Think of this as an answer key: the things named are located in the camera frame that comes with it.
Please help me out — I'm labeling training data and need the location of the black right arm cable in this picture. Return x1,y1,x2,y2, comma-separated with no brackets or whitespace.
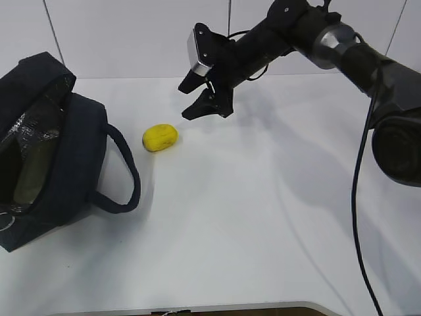
226,19,384,316

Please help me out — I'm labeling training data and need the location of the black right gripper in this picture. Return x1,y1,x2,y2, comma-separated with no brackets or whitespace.
178,23,273,120

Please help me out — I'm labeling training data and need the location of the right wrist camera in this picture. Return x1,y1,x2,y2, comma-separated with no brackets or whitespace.
187,23,215,76

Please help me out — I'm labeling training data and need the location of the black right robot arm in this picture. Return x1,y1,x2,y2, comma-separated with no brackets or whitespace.
178,1,420,187

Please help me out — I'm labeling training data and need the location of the dark blue lunch bag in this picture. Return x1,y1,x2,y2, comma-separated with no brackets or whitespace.
1,52,141,252

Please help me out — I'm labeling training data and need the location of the yellow lemon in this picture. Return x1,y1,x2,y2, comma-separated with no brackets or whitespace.
142,124,178,153

